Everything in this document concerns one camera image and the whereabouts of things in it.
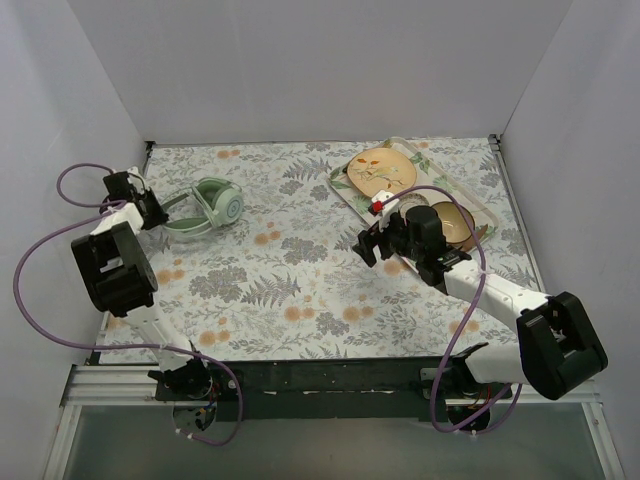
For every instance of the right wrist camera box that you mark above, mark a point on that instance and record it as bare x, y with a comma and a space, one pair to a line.
383, 204

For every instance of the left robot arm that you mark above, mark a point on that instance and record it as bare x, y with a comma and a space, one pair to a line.
120, 280

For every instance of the mint green headphones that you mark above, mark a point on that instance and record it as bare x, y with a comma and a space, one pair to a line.
220, 203

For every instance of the cream bowl dark rim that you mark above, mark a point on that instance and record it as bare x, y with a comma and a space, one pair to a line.
457, 222

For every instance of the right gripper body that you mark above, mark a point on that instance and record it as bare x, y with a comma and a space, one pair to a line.
375, 242

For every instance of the aluminium frame rail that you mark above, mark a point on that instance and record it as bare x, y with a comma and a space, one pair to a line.
132, 384

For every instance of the speckled saucer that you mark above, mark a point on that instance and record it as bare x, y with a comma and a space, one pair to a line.
411, 200

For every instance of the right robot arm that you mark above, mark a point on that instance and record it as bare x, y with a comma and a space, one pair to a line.
557, 347

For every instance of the floral serving tray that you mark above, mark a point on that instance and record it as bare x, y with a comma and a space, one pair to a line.
434, 182

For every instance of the floral tablecloth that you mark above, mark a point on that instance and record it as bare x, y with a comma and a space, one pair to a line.
283, 282

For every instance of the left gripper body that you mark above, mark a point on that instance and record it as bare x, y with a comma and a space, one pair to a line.
151, 209

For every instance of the yellow bird plate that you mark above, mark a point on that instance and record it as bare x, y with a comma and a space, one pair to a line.
379, 169

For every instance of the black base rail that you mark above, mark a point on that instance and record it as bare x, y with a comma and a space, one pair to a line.
333, 388

